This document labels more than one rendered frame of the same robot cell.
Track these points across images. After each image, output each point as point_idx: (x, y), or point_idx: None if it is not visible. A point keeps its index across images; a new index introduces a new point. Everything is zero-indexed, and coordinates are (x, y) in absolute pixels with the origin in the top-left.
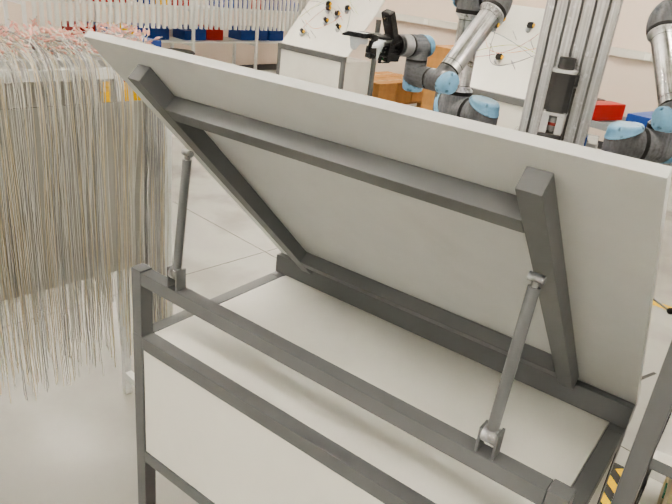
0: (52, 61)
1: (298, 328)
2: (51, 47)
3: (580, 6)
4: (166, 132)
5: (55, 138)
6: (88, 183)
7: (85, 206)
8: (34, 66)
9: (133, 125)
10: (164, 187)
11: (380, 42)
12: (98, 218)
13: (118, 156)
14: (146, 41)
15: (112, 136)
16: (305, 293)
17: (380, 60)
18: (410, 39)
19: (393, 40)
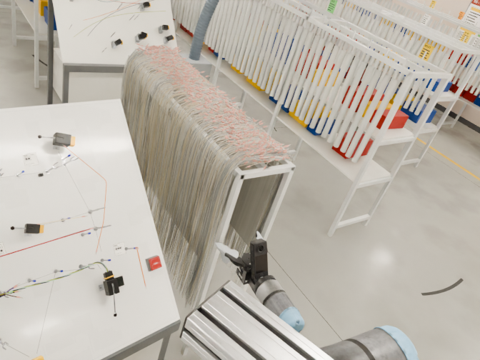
0: (201, 128)
1: None
2: (213, 125)
3: None
4: (218, 203)
5: (186, 160)
6: (187, 191)
7: (185, 200)
8: (193, 125)
9: (206, 183)
10: (211, 231)
11: (223, 248)
12: (192, 213)
13: (199, 192)
14: (254, 156)
15: (208, 183)
16: None
17: (237, 272)
18: (263, 289)
19: (248, 268)
